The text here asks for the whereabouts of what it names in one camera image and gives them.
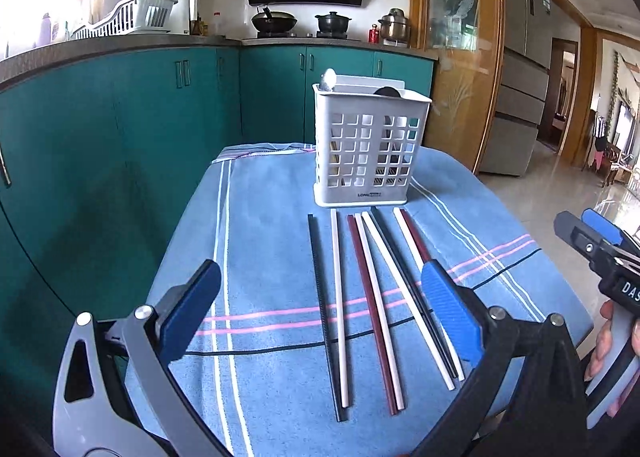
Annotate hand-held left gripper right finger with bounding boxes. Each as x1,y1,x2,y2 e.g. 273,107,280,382
421,261,589,457

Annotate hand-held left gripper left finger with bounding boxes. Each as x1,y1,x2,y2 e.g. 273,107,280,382
52,259,236,457

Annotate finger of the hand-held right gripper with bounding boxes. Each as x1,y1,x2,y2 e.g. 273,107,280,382
581,208,640,258
553,210,608,268

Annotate black chopstick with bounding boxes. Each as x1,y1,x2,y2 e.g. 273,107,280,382
306,214,349,423
371,207,462,380

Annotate dark red chopstick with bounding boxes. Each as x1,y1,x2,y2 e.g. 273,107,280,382
347,214,399,414
400,208,435,265

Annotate white chopstick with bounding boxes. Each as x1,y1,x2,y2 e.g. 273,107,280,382
354,212,407,411
330,208,352,409
393,207,467,382
361,210,457,391

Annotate white plastic utensil basket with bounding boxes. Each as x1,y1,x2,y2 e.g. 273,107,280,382
312,77,433,209

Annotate person's right hand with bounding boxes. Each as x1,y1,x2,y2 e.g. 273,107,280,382
584,299,617,382

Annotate blue striped towel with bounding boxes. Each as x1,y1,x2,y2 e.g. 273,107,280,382
125,142,596,457

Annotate silver refrigerator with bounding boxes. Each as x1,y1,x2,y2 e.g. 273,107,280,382
477,0,553,175

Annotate teal lower kitchen cabinets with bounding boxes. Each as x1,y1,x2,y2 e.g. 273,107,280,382
0,44,436,438

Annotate wooden glass door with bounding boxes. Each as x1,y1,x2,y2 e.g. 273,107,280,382
410,0,503,173

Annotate grey kitchen countertop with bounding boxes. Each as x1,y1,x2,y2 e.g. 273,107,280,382
0,33,441,87

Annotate stainless steel pot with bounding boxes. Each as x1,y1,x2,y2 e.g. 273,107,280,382
377,8,412,43

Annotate gas stove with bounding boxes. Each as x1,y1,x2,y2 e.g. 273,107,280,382
255,30,361,42

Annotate black wok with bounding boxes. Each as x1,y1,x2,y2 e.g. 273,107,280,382
250,7,300,34

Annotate white dish rack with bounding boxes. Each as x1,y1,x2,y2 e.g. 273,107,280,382
70,0,180,40

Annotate white kitchen appliance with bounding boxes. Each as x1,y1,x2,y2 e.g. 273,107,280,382
172,0,199,34

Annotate black clay pot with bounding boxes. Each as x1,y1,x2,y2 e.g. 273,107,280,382
315,12,352,35

